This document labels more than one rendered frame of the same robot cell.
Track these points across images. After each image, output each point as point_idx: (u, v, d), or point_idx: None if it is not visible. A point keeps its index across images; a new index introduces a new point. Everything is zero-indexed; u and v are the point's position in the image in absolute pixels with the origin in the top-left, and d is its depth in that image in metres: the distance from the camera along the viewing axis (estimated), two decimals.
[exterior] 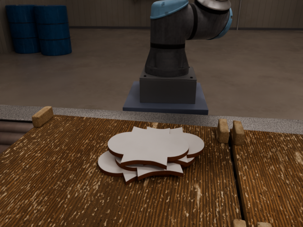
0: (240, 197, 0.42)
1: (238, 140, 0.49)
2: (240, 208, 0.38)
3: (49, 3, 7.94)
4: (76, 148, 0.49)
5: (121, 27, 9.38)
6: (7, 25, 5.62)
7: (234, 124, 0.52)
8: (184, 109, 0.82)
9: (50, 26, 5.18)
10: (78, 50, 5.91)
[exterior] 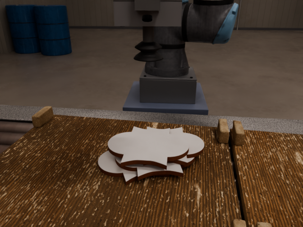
0: (240, 197, 0.42)
1: (238, 140, 0.49)
2: (240, 208, 0.38)
3: (49, 3, 7.94)
4: (76, 148, 0.49)
5: (121, 27, 9.38)
6: (7, 25, 5.62)
7: (234, 124, 0.52)
8: (184, 109, 0.82)
9: (50, 26, 5.18)
10: (78, 50, 5.91)
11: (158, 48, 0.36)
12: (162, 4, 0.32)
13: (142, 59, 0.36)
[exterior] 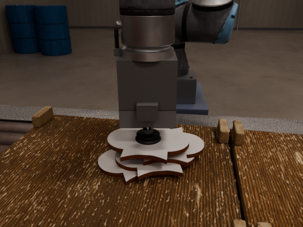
0: (240, 197, 0.42)
1: (238, 140, 0.49)
2: (240, 208, 0.38)
3: (49, 3, 7.94)
4: (76, 148, 0.49)
5: None
6: (7, 25, 5.62)
7: (234, 124, 0.52)
8: (184, 109, 0.82)
9: (50, 26, 5.18)
10: (78, 50, 5.91)
11: (157, 133, 0.42)
12: (159, 112, 0.38)
13: (143, 142, 0.42)
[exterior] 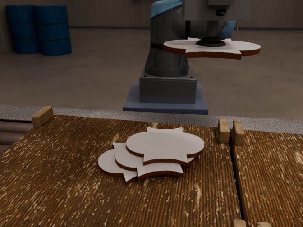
0: (240, 197, 0.42)
1: (238, 140, 0.49)
2: (240, 208, 0.38)
3: (49, 3, 7.94)
4: (76, 148, 0.49)
5: (121, 27, 9.38)
6: (7, 25, 5.62)
7: (234, 124, 0.52)
8: (184, 109, 0.82)
9: (50, 26, 5.18)
10: (78, 50, 5.91)
11: None
12: None
13: (207, 44, 0.36)
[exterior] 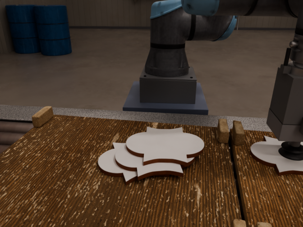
0: (240, 197, 0.42)
1: (238, 140, 0.49)
2: (240, 208, 0.38)
3: (49, 3, 7.94)
4: (76, 148, 0.49)
5: (121, 27, 9.38)
6: (7, 25, 5.62)
7: (234, 124, 0.52)
8: (184, 109, 0.82)
9: (50, 26, 5.18)
10: (78, 50, 5.91)
11: None
12: None
13: (291, 157, 0.44)
